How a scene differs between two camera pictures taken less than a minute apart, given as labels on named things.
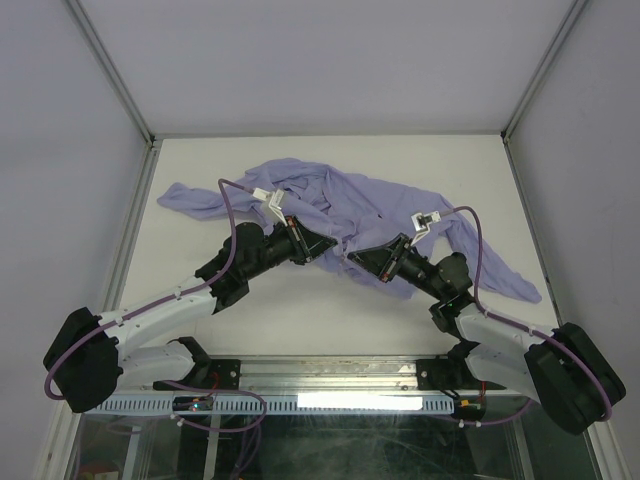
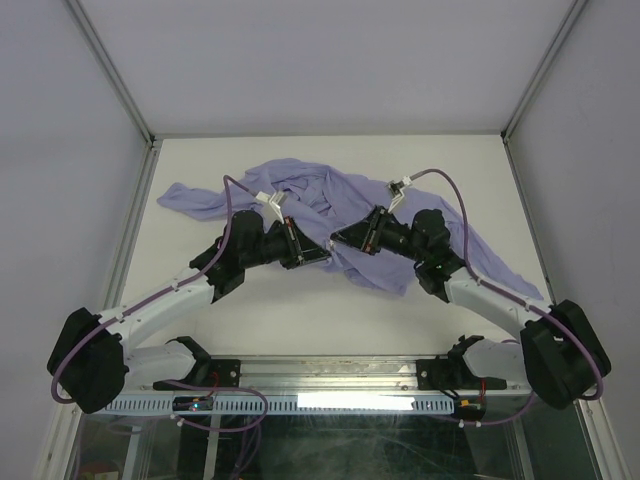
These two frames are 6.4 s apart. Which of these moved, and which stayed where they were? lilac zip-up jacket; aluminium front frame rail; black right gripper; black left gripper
Moved: black right gripper
Stayed: black left gripper; lilac zip-up jacket; aluminium front frame rail
